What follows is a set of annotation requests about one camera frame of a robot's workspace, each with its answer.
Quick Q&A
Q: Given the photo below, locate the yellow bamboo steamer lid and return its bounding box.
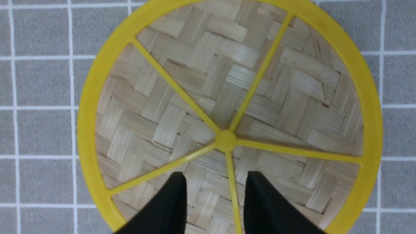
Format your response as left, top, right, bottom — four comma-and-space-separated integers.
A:
78, 0, 383, 234

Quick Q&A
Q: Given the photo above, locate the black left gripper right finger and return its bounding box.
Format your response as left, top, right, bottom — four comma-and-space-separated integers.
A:
243, 171, 325, 234

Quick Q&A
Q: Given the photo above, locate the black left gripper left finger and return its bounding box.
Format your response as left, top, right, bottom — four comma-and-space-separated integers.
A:
115, 172, 187, 234

